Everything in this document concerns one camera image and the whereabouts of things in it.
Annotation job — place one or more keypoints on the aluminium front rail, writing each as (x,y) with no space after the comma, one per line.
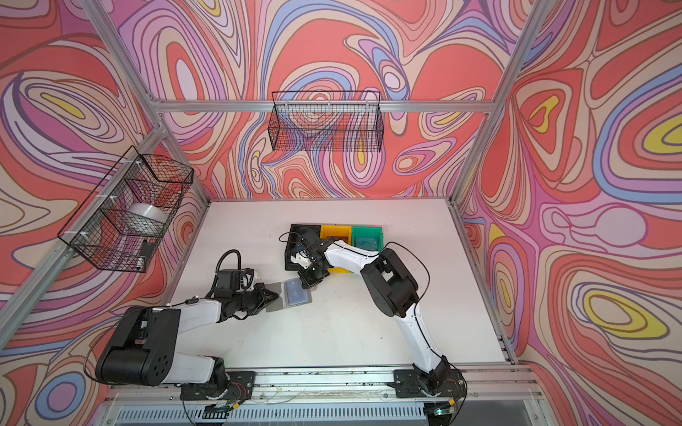
(369,384)

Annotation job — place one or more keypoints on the green plastic bin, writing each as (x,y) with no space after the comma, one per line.
(367,238)

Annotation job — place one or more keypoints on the silver tape roll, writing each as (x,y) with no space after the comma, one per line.
(144,219)

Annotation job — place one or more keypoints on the black wire basket wall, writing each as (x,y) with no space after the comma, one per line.
(326,121)
(140,197)

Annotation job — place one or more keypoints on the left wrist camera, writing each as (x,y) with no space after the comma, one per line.
(234,280)

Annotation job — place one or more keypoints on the blue card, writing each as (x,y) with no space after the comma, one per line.
(295,294)

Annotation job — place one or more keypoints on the black wire basket back wall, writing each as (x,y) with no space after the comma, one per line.
(326,121)

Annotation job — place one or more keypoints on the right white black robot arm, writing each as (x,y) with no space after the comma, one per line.
(391,286)

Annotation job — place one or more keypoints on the black wire basket left wall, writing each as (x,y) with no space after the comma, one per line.
(140,197)

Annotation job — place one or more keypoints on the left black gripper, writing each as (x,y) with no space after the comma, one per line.
(261,301)

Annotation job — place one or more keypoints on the grey card holder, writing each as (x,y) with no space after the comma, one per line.
(280,303)

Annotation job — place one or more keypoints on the yellow plastic bin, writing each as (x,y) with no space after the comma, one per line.
(343,232)

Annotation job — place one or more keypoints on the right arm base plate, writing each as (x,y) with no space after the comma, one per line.
(413,383)

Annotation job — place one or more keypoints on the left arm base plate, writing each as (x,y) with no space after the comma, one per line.
(237,386)

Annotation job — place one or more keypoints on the small black device in basket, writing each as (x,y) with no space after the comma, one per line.
(146,250)

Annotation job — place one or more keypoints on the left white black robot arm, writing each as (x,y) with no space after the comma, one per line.
(143,349)

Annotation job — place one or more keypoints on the black plastic bin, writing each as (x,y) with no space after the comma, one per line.
(294,246)

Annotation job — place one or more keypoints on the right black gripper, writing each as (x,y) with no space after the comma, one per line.
(308,281)

